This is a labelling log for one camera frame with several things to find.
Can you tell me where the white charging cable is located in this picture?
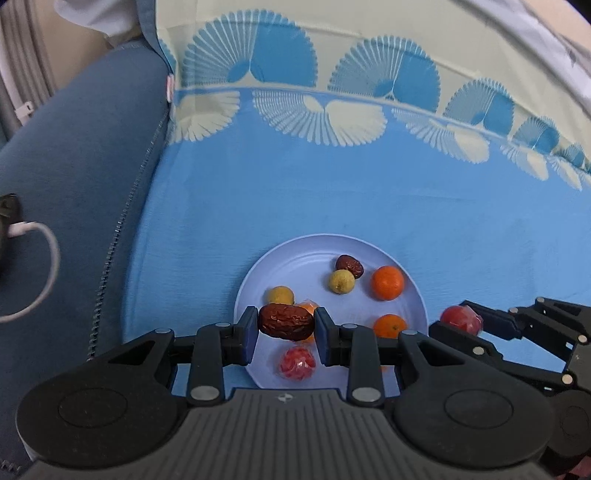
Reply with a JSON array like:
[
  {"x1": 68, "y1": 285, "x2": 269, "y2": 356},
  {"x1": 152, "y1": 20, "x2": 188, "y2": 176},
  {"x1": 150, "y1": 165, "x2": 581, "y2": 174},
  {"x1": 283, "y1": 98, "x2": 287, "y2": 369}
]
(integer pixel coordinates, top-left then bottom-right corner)
[{"x1": 0, "y1": 221, "x2": 62, "y2": 324}]

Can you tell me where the pink red candy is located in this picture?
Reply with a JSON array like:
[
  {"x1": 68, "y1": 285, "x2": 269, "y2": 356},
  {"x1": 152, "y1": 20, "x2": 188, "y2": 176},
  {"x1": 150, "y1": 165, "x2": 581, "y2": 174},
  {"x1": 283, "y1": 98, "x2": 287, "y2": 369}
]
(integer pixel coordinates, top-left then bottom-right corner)
[{"x1": 277, "y1": 346, "x2": 317, "y2": 381}]

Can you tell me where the small red candy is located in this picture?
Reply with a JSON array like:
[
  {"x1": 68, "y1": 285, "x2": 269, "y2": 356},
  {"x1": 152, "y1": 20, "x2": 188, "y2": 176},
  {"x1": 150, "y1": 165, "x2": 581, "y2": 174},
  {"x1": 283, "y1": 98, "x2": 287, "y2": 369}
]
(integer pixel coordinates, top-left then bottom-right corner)
[{"x1": 440, "y1": 305, "x2": 483, "y2": 336}]

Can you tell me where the black smartphone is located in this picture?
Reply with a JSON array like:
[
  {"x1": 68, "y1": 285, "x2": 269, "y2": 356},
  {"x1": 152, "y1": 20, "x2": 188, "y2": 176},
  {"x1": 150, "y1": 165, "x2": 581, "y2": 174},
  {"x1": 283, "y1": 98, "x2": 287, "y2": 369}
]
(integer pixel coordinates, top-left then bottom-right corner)
[{"x1": 0, "y1": 193, "x2": 22, "y2": 256}]

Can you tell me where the yellow longan fruit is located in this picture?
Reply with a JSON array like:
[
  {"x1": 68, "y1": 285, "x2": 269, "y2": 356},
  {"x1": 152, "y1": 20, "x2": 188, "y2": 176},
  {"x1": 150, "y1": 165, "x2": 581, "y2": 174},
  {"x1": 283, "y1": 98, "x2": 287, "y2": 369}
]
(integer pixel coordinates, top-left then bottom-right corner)
[
  {"x1": 329, "y1": 269, "x2": 356, "y2": 295},
  {"x1": 266, "y1": 285, "x2": 294, "y2": 305}
]

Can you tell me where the dark red jujube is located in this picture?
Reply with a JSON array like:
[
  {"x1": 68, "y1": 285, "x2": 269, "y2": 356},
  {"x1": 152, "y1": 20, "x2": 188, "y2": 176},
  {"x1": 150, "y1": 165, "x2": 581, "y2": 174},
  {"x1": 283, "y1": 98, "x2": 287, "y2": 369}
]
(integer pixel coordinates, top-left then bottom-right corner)
[
  {"x1": 335, "y1": 254, "x2": 365, "y2": 279},
  {"x1": 257, "y1": 303, "x2": 315, "y2": 342}
]

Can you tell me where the blue patterned bed sheet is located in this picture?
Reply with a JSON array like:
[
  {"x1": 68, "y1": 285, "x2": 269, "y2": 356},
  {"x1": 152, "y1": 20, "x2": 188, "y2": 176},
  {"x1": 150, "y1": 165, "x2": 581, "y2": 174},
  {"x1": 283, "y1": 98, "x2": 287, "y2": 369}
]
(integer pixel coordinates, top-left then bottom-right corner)
[{"x1": 123, "y1": 1, "x2": 590, "y2": 339}]

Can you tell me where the grey curtain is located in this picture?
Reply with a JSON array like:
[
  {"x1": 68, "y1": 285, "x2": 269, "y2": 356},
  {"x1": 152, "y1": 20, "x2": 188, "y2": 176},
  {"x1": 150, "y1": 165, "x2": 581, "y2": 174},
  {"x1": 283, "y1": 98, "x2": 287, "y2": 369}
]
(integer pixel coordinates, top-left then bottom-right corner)
[{"x1": 1, "y1": 1, "x2": 57, "y2": 141}]

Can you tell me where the large orange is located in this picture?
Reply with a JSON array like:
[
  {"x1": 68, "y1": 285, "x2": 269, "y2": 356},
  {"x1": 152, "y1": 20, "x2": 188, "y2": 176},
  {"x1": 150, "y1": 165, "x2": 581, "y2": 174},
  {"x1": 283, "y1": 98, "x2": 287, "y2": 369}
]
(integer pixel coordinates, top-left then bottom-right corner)
[{"x1": 297, "y1": 300, "x2": 318, "y2": 344}]

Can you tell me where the small tangerine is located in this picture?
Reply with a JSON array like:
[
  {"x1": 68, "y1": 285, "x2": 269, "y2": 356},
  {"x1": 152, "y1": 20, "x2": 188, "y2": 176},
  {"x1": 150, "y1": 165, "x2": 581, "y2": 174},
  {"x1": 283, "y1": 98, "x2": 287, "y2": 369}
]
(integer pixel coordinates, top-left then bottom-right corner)
[
  {"x1": 373, "y1": 314, "x2": 408, "y2": 339},
  {"x1": 370, "y1": 265, "x2": 405, "y2": 301}
]

